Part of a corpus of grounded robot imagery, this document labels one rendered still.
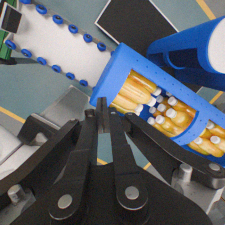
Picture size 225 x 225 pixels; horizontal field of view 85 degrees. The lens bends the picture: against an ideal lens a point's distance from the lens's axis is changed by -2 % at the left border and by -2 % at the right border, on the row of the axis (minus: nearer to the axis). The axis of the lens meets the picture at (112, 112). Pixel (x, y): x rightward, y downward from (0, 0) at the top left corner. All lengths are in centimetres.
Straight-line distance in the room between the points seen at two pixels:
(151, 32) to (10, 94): 184
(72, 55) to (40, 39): 16
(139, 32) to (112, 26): 29
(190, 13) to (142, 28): 67
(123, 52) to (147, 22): 118
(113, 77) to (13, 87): 169
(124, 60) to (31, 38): 51
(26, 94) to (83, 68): 131
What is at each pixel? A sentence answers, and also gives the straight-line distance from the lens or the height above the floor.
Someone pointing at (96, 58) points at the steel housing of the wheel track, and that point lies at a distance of 73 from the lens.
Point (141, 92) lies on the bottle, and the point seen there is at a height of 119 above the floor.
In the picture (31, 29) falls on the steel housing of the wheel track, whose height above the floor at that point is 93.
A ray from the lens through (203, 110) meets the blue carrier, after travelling 65.
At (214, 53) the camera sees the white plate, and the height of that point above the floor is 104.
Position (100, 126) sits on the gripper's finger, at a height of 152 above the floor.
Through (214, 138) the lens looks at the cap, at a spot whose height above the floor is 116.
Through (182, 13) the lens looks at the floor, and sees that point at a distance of 199.
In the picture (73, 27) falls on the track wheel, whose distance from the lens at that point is 71.
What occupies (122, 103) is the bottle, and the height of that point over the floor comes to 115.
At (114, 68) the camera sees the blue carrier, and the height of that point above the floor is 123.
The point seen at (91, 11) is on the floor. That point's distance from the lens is 173.
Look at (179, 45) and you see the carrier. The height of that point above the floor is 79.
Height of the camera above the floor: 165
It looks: 67 degrees down
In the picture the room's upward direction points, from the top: 166 degrees clockwise
